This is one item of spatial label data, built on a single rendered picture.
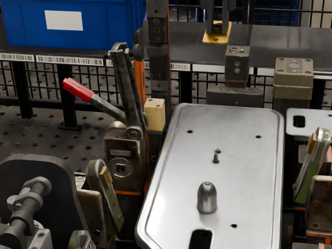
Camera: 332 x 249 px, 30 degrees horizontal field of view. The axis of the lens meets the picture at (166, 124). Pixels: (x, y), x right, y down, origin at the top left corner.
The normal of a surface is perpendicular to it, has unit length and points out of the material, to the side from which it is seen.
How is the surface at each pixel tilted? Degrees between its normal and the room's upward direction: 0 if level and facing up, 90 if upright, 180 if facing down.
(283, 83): 89
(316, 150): 90
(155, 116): 90
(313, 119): 0
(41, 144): 0
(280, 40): 0
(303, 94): 89
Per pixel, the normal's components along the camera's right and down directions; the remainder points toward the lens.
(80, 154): -0.03, -0.84
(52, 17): -0.17, 0.54
